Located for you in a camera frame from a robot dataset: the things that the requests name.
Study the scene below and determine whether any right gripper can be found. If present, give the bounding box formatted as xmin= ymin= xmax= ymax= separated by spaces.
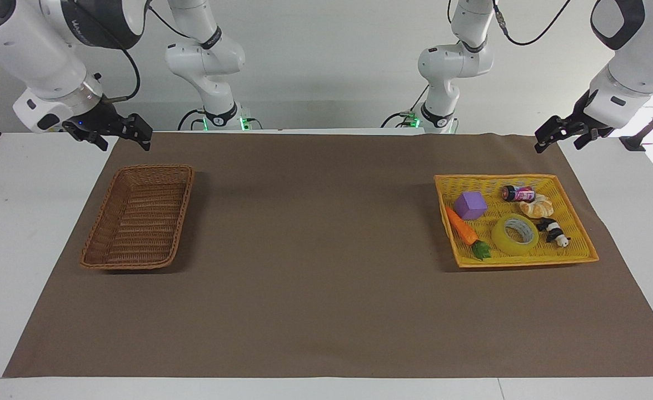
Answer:
xmin=62 ymin=96 xmax=153 ymax=152

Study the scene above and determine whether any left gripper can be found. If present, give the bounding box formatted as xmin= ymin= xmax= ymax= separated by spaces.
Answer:
xmin=534 ymin=89 xmax=615 ymax=154

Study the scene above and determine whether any brown wicker basket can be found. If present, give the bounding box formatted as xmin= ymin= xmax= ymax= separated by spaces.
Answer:
xmin=79 ymin=164 xmax=196 ymax=271

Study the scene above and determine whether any yellow woven basket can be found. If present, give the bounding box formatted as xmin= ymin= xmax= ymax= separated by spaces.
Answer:
xmin=433 ymin=173 xmax=600 ymax=269

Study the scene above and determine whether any yellow tape roll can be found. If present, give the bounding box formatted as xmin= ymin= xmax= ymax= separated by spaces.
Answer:
xmin=491 ymin=213 xmax=540 ymax=257

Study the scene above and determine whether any small pink can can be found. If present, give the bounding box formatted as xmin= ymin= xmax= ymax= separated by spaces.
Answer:
xmin=501 ymin=185 xmax=536 ymax=203

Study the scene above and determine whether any toy bread roll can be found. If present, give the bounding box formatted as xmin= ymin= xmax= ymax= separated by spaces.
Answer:
xmin=519 ymin=193 xmax=555 ymax=219

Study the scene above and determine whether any black and white panda toy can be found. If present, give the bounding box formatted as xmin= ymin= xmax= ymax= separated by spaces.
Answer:
xmin=536 ymin=217 xmax=572 ymax=248

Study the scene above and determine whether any purple cube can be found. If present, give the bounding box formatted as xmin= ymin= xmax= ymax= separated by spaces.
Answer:
xmin=453 ymin=191 xmax=489 ymax=222

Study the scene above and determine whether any orange toy carrot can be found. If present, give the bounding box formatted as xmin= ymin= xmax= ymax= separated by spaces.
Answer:
xmin=445 ymin=206 xmax=493 ymax=262

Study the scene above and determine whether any black cable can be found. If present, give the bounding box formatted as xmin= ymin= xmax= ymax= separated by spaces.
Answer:
xmin=103 ymin=33 xmax=141 ymax=105
xmin=146 ymin=3 xmax=195 ymax=41
xmin=177 ymin=108 xmax=206 ymax=132
xmin=491 ymin=0 xmax=574 ymax=47
xmin=381 ymin=83 xmax=431 ymax=129

